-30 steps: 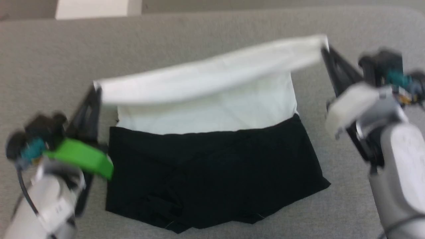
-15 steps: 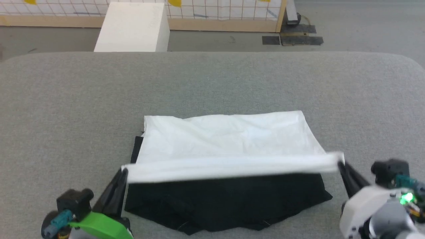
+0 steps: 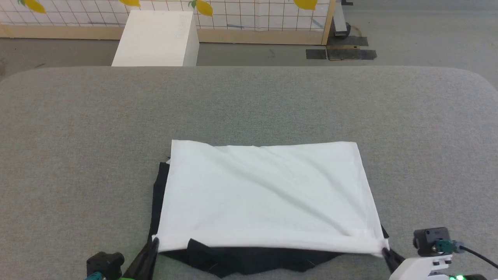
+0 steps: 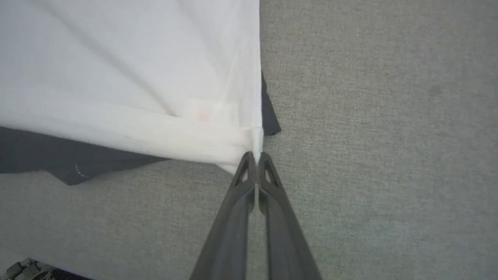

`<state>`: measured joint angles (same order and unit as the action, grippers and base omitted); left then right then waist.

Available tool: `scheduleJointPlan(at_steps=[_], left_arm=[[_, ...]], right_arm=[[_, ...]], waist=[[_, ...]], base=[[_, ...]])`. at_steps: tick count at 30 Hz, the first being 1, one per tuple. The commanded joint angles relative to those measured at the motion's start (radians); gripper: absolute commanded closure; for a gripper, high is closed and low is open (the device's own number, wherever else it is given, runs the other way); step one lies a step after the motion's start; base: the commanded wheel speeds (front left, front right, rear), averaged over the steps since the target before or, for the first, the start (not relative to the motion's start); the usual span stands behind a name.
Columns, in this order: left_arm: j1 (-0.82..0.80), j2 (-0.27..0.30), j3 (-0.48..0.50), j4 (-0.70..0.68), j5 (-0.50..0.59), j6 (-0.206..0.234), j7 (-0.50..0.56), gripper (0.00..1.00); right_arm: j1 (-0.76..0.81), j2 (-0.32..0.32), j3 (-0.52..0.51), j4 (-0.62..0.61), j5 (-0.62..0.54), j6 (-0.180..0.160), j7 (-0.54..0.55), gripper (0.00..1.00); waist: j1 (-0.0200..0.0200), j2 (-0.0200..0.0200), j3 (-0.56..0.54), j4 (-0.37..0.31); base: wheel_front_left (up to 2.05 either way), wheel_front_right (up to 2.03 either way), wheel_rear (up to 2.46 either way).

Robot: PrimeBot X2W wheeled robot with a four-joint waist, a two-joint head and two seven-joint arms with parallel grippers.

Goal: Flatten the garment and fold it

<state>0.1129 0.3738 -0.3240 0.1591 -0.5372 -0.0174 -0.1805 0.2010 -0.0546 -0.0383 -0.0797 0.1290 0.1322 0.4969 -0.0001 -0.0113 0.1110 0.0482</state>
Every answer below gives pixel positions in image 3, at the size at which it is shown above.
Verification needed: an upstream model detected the grid backdrop with lemon print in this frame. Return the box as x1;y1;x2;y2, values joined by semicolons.
0;0;331;32

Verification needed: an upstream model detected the white rectangular box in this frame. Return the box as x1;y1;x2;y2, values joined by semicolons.
111;10;200;67

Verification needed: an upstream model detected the long black floor tape patch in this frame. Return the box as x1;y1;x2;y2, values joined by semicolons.
326;35;369;47
327;49;377;61

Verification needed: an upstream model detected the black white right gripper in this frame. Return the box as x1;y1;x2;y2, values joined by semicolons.
381;247;454;280

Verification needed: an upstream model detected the white and black T-shirt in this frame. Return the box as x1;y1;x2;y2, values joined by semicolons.
149;140;390;278

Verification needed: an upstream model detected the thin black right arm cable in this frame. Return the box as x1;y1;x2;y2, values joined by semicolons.
460;244;498;270

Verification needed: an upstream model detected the lemon-pattern tiled panel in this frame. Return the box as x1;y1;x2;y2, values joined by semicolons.
0;0;336;46

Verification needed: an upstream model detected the teal right cable connector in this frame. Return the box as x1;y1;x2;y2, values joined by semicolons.
435;240;464;254

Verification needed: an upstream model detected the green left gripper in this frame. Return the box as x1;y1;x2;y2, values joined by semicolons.
120;236;160;280

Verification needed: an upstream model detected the metal leg with caster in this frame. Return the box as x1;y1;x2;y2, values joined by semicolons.
333;0;352;39

